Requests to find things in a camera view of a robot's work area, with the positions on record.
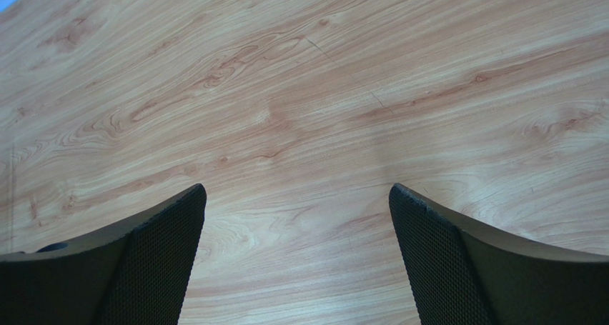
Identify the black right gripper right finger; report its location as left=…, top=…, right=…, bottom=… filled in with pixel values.
left=389, top=184, right=608, bottom=324

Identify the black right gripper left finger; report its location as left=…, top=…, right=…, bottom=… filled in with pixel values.
left=1, top=184, right=207, bottom=324

